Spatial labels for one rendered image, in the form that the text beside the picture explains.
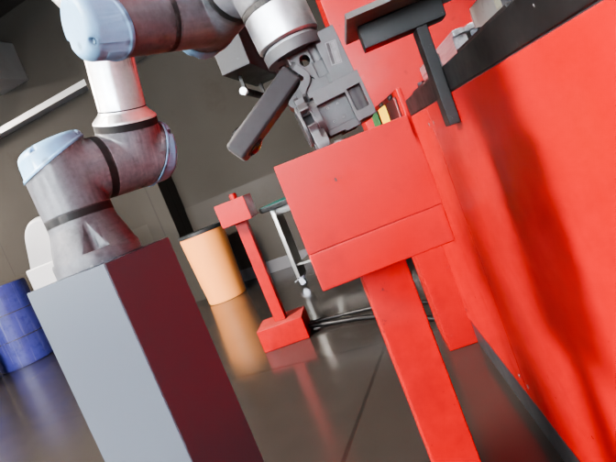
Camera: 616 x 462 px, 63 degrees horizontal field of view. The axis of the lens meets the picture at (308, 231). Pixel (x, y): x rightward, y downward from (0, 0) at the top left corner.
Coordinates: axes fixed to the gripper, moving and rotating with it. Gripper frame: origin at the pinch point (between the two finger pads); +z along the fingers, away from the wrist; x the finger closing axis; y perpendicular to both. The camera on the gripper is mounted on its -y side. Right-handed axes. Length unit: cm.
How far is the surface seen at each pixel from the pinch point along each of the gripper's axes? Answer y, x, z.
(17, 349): -340, 445, 23
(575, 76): 21.4, -16.2, -3.2
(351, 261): -2.8, -4.8, 5.0
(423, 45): 25.0, 27.6, -16.7
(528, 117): 22.5, -2.8, -0.5
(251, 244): -41, 199, 14
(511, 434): 15, 58, 75
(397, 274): 1.9, 2.2, 10.5
